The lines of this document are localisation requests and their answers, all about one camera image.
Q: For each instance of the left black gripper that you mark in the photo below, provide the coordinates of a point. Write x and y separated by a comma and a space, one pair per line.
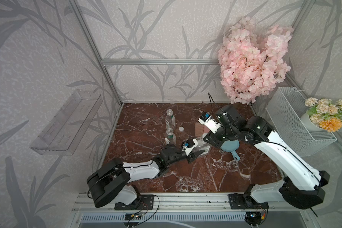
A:
192, 158

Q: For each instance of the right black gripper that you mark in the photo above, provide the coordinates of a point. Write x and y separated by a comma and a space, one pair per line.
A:
210, 138

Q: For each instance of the square clear plastic bottle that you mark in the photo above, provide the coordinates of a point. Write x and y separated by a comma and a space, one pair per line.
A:
202, 145

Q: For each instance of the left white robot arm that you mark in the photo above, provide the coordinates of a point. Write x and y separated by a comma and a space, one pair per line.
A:
111, 182

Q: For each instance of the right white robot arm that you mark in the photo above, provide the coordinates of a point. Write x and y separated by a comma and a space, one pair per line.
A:
303, 185

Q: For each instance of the middle clear plastic bottle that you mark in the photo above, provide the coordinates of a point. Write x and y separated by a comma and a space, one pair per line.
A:
170, 137

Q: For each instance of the far clear plastic bottle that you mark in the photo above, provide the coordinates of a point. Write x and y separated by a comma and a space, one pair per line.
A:
170, 119

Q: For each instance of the blue dustpan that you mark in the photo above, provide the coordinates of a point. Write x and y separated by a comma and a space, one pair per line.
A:
231, 147

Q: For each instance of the pink artificial blossom tree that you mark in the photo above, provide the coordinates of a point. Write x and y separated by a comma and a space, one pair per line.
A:
252, 65

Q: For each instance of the right base wiring bundle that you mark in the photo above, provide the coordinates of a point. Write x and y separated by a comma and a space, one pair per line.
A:
255, 218

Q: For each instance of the potted pastel flower bouquet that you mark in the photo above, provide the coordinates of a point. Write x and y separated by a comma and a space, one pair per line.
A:
322, 115

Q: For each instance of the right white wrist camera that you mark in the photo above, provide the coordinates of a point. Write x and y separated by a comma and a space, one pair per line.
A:
207, 120

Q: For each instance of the white wire mesh basket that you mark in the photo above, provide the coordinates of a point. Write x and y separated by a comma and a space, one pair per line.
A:
289, 115

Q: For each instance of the clear acrylic wall shelf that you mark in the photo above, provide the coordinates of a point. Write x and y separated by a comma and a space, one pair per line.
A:
65, 131

